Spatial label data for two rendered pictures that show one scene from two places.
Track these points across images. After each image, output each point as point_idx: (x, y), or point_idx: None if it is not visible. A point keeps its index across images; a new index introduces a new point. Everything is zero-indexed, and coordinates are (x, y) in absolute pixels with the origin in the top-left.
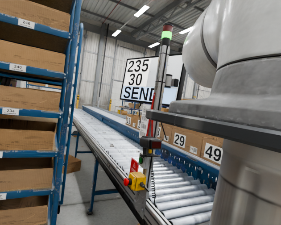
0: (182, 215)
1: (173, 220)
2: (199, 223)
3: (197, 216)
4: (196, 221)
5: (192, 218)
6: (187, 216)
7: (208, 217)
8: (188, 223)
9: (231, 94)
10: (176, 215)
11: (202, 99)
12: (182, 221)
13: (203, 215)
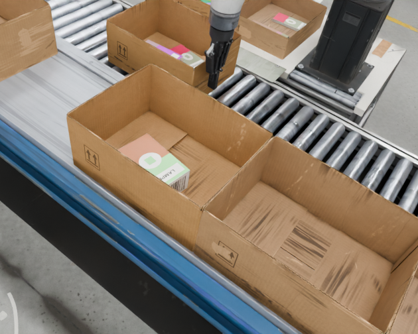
0: None
1: None
2: (389, 2)
3: (412, 193)
4: (408, 189)
5: (414, 187)
6: None
7: (401, 204)
8: (412, 181)
9: None
10: None
11: None
12: None
13: (407, 201)
